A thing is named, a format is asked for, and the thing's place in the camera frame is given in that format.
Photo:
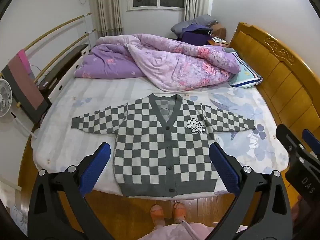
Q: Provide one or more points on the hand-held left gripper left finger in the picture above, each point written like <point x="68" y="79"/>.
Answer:
<point x="96" y="165"/>

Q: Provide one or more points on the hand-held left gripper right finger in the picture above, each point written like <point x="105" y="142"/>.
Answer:
<point x="222" y="165"/>

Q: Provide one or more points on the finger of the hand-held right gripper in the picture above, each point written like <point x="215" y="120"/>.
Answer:
<point x="311" y="140"/>
<point x="287" y="137"/>

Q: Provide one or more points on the grey white checkered cardigan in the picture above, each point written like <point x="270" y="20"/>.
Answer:
<point x="150" y="152"/>

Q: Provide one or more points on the person's right hand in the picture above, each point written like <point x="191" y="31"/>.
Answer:
<point x="301" y="208"/>

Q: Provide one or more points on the white floral bed sheet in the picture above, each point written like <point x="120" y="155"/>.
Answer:
<point x="82" y="145"/>

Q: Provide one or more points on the orange slipper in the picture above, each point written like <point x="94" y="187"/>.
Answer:
<point x="179" y="211"/>
<point x="157" y="215"/>

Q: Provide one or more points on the teal striped pillow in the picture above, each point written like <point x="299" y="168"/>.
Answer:
<point x="246" y="75"/>

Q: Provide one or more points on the person's pink clothing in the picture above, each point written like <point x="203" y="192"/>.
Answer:
<point x="175" y="232"/>

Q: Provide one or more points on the black white cabinet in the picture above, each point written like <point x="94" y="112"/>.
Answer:
<point x="62" y="65"/>

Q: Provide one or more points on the white standing fan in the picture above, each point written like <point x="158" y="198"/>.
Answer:
<point x="4" y="97"/>

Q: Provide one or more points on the purple floral quilt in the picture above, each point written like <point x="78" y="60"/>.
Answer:
<point x="160" y="60"/>

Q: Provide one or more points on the pink cloth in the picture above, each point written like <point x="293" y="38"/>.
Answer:
<point x="25" y="61"/>

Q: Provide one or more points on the purple bag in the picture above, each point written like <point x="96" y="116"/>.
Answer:
<point x="195" y="37"/>

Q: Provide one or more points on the grey pillow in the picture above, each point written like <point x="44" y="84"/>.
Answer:
<point x="197" y="21"/>

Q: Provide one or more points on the beige striped curtain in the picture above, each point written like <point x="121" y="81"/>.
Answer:
<point x="196" y="0"/>
<point x="108" y="7"/>

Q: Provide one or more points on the wooden wall rod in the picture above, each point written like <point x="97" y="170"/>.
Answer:
<point x="57" y="28"/>
<point x="65" y="51"/>

